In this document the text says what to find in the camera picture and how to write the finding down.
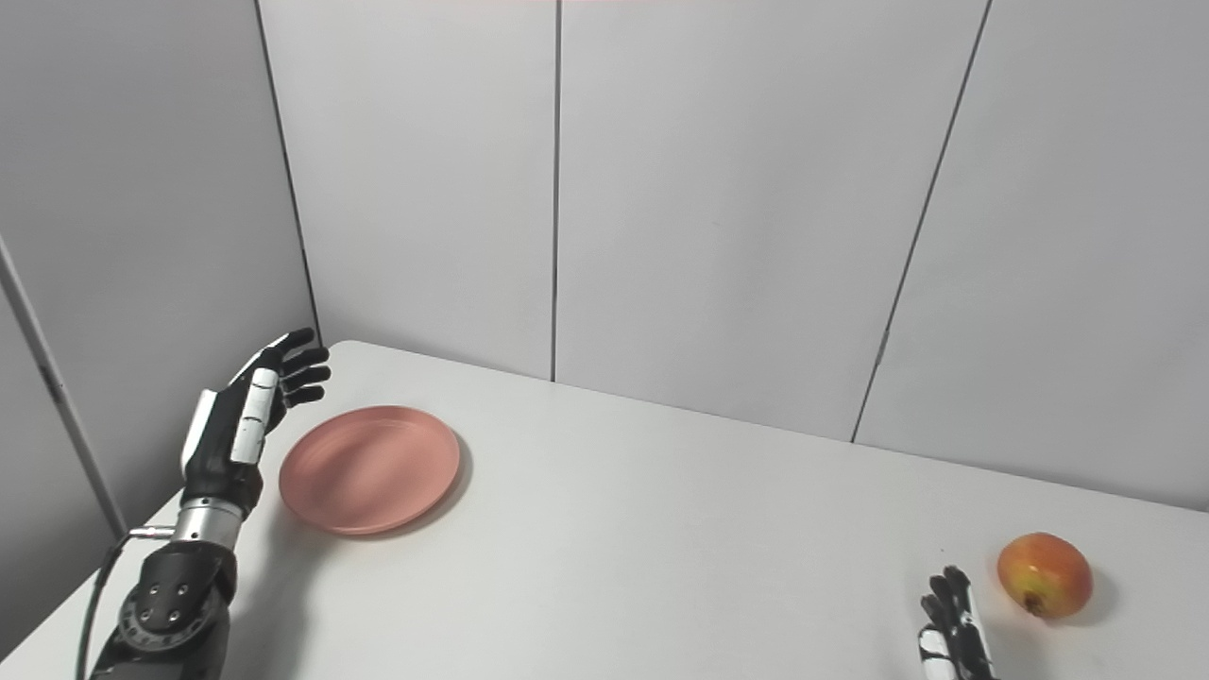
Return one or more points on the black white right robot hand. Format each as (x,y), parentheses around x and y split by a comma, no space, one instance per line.
(956,633)

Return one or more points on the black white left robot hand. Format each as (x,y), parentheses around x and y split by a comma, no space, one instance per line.
(222,453)

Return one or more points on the red-yellow apple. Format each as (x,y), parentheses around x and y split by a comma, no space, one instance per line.
(1044,573)

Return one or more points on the pink round plate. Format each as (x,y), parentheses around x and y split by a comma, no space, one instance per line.
(370,469)

